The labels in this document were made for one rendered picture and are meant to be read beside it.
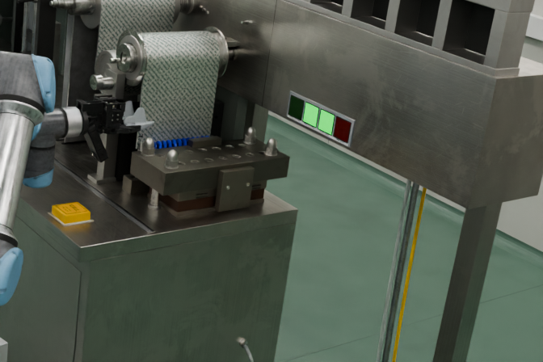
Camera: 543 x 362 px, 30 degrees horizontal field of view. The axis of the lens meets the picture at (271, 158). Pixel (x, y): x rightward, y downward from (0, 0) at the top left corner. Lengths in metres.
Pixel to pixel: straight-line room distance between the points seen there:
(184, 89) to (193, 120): 0.10
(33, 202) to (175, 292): 0.42
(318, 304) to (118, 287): 1.88
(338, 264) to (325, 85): 2.17
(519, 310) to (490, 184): 2.33
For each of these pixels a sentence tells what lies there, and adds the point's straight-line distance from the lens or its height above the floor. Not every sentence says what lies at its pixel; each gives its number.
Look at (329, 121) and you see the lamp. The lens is 2.54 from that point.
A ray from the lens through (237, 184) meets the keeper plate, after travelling 2.62.
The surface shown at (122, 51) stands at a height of 1.27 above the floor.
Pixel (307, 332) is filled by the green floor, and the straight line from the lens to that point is 4.02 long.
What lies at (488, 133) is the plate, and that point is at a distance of 2.22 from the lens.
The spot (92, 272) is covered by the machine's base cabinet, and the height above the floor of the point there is 0.83.
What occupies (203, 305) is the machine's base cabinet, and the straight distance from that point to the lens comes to 2.67.
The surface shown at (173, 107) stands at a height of 1.13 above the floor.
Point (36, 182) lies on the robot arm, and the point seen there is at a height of 0.97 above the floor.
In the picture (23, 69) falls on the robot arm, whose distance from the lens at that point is 2.16.
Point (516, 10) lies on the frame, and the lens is 2.19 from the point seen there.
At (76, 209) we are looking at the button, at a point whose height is 0.92.
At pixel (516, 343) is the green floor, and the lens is 4.30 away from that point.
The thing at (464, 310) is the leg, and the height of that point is 0.82.
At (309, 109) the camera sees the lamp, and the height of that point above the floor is 1.20.
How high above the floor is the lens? 1.91
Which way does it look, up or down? 19 degrees down
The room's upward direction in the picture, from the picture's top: 8 degrees clockwise
